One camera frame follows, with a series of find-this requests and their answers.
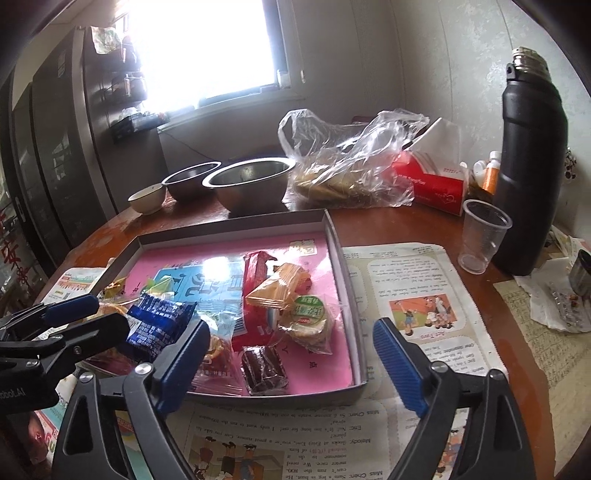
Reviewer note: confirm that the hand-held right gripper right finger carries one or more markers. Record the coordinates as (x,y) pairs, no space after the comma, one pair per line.
(399,364)

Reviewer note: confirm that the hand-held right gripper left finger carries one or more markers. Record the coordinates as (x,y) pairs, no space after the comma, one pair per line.
(180,369)

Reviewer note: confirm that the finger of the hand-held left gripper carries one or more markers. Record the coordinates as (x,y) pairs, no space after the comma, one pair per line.
(74,307)
(92,334)

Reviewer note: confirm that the brown chocolate bar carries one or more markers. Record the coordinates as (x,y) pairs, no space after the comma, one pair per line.
(108,364)

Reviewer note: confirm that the clear packet of red candy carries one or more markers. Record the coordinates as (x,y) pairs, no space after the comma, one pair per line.
(217,355)

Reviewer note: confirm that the yellow cartoon snack packet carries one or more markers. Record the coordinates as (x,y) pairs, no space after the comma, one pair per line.
(114,288)

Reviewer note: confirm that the blue cookie packet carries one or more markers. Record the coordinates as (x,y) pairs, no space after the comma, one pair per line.
(159,323)

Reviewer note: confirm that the green pastry packet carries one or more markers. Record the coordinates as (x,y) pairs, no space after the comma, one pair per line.
(156,283)

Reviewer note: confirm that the brown cake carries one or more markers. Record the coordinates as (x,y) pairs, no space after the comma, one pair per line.
(263,369)

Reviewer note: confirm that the round cookie packet green label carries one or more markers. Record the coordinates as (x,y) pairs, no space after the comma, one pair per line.
(307,318)

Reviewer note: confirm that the grey cardboard box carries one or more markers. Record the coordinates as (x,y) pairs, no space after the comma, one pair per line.
(344,277)

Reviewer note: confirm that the long red wafer packet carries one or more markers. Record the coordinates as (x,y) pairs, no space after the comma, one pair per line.
(256,272)

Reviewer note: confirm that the orange wafer packet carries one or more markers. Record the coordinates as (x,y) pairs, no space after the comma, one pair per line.
(277,288)

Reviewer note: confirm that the pink workbook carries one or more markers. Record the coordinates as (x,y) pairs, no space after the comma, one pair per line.
(323,360)

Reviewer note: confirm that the printed newspaper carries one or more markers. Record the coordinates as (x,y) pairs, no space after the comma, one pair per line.
(415,286)

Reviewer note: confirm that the beige printed paper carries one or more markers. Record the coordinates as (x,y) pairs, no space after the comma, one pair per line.
(521,332)

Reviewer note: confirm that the small white ceramic bowl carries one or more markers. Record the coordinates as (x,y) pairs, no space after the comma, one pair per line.
(147,201)

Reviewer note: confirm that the clear plastic cup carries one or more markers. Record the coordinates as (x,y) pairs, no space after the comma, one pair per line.
(480,235)

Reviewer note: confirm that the crumpled white tissue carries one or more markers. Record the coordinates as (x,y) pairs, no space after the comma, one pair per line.
(545,295)

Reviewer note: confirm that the dark grey refrigerator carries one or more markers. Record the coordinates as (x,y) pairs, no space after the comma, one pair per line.
(55,138)

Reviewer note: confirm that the pill blister pack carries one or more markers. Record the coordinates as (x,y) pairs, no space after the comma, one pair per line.
(565,302)

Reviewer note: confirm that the red tissue box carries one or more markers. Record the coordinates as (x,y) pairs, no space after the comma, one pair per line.
(429,184)

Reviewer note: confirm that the large steel bowl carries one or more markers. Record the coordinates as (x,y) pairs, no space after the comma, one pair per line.
(249,194)

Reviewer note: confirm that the black side rack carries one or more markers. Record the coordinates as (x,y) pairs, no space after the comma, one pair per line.
(134,124)

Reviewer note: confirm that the flatbread stack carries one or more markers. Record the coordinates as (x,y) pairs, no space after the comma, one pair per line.
(323,184)

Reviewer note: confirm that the small metal cup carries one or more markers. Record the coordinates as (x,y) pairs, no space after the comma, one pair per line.
(581,274)

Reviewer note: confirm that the orange pill bottle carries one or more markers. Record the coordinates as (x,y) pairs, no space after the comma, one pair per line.
(490,177)

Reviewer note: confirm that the white pill bottle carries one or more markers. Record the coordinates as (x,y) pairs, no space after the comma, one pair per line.
(478,167)

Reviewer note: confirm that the clear plastic bag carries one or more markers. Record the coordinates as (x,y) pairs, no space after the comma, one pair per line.
(360,152)

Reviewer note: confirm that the black thermos bottle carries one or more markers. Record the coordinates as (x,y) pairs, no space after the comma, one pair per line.
(531,184)

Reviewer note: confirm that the black white spotted ornament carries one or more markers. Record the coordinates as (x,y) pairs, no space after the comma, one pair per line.
(570,164)

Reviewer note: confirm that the pale hanging cloth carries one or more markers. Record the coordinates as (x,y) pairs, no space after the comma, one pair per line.
(104,39)

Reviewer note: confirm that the window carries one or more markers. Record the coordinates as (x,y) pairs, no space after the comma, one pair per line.
(207,46)

